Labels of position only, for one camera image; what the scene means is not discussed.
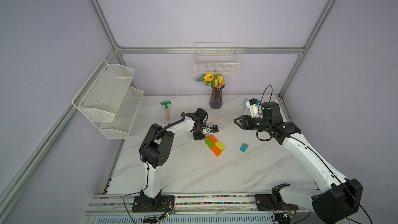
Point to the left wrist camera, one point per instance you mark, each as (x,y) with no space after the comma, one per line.
(212,128)

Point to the green toy rake wooden handle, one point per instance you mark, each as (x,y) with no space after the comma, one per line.
(166,106)

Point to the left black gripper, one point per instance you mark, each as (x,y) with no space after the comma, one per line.
(202,136)

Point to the teal block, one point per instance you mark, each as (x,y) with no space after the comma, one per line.
(244,147)

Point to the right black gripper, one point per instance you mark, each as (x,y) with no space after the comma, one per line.
(246,120)

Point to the light blue toy fork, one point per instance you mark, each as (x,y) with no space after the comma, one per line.
(245,107)

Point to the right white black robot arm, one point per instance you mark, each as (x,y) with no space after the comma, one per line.
(335,198)

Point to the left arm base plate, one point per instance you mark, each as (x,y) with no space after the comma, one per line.
(146,204)

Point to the yellow rectangular block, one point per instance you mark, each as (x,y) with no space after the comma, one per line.
(220,146)

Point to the white two-tier mesh shelf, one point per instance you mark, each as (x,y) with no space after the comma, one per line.
(109,101)

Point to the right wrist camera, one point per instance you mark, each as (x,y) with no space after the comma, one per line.
(252,106)

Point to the orange block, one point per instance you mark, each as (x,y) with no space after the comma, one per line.
(213,139)
(216,151)

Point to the dark ribbed glass vase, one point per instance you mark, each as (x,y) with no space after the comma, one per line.
(216,100)

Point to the white wire wall basket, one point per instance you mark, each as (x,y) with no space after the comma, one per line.
(217,58)

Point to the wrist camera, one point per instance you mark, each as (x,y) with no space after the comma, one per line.
(212,128)
(252,106)

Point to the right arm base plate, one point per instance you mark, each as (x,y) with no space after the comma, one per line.
(273,201)

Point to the yellow artificial flower bouquet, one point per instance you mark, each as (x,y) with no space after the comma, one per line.
(213,80)

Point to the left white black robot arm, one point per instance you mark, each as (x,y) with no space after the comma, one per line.
(157,145)

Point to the aluminium front rail frame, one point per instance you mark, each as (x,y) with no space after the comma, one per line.
(201,208)

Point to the green rectangular block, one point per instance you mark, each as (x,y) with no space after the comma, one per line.
(209,143)

